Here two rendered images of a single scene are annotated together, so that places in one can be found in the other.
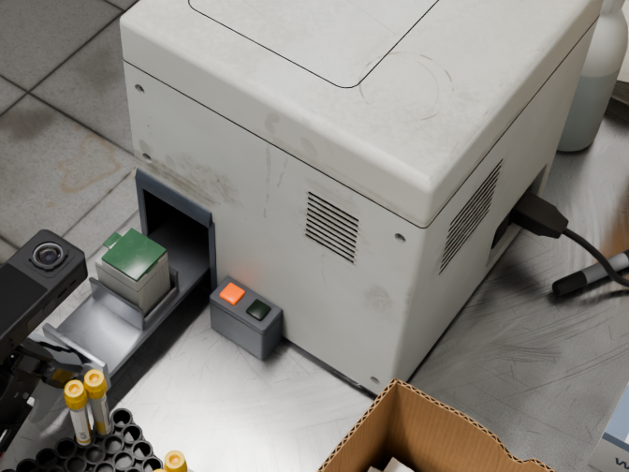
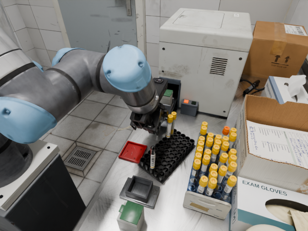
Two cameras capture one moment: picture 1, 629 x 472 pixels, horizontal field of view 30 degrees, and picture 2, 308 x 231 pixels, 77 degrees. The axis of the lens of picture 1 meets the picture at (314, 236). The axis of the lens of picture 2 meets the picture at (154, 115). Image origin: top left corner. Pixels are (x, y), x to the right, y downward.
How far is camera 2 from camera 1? 0.52 m
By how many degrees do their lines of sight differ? 16
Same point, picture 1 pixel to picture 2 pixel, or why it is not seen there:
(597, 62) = not seen: hidden behind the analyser
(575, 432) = not seen: hidden behind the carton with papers
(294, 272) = (204, 87)
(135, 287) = (169, 99)
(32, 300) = (161, 88)
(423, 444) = (251, 113)
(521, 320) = (241, 99)
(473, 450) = (267, 107)
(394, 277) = (236, 73)
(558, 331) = not seen: hidden behind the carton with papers
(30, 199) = (99, 138)
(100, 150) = (110, 127)
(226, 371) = (188, 120)
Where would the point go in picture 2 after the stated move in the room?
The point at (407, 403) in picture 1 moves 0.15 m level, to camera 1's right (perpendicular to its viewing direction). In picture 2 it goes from (249, 101) to (291, 94)
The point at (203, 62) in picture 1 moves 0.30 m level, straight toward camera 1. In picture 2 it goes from (184, 30) to (259, 76)
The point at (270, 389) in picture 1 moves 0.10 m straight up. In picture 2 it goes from (200, 121) to (205, 99)
